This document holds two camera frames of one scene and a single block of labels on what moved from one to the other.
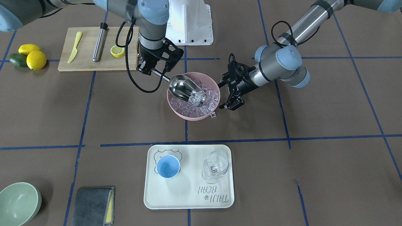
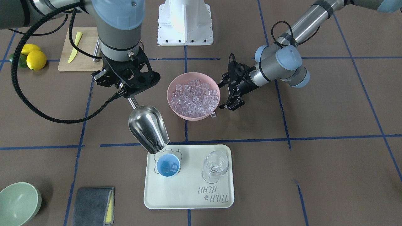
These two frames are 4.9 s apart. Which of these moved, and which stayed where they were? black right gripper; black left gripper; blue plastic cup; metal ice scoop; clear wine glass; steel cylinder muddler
Moved: black right gripper; metal ice scoop
Stayed: clear wine glass; blue plastic cup; steel cylinder muddler; black left gripper
